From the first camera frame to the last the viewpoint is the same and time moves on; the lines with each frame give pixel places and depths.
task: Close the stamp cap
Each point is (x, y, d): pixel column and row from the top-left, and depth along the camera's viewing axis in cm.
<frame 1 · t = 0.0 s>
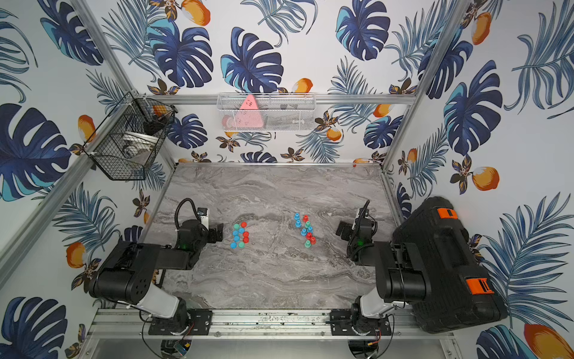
left hand: (210, 220, 94), fingers open
right hand: (353, 224, 96), fingers open
black plastic tool case: (463, 292, 59), point 26 cm above the table
red stamp cap: (244, 224, 100), on the table
green stamp cap: (241, 244, 94), on the table
green stamp body: (307, 244, 93), point 2 cm above the table
blue stamp body: (297, 216, 101), point 3 cm above the table
red stamp body: (306, 218, 101), point 2 cm above the table
green stamp body 2: (307, 224, 97), point 3 cm above the table
blue stamp body 2: (310, 229, 97), point 3 cm above the table
blue stamp body 3: (303, 232, 97), point 2 cm above the table
red stamp body 2: (309, 235, 96), on the table
green stamp cap 2: (236, 226, 100), on the table
blue stamp cap: (241, 230, 99), on the table
red stamp cap 2: (246, 233, 97), on the table
blue stamp cap 2: (235, 234, 97), on the table
red stamp cap 3: (246, 240, 96), on the table
blue stamp cap 3: (237, 238, 97), on the table
blue stamp cap 4: (233, 245, 94), on the table

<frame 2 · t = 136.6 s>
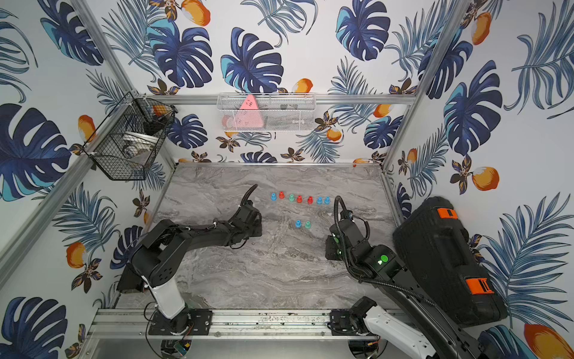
left hand: (258, 224, 96), fingers open
right hand: (331, 240, 73), fingers open
blue stamp body: (327, 200, 107), point 2 cm above the table
red stamp body: (310, 200, 108), on the table
blue stamp body 3: (320, 200, 108), point 2 cm above the table
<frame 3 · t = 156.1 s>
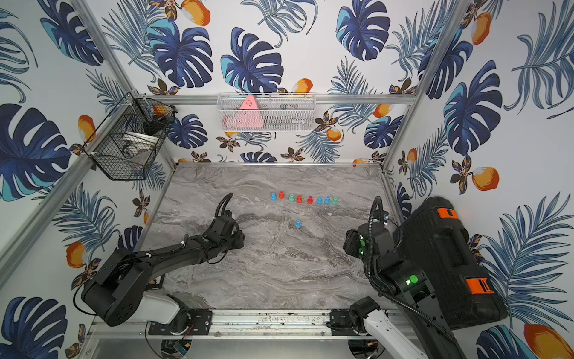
left hand: (240, 234, 91), fingers open
right hand: (354, 233, 69), fingers open
green stamp body 2: (335, 201, 108), on the table
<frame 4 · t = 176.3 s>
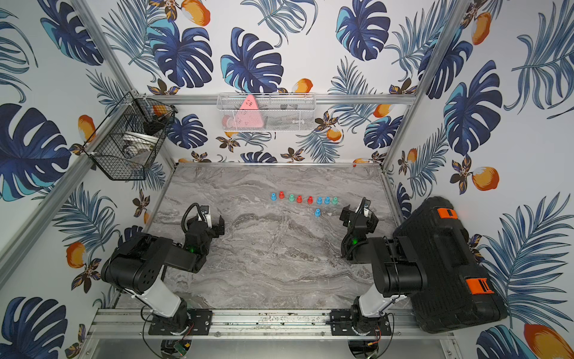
left hand: (206, 214, 93), fingers open
right hand: (362, 209, 93), fingers open
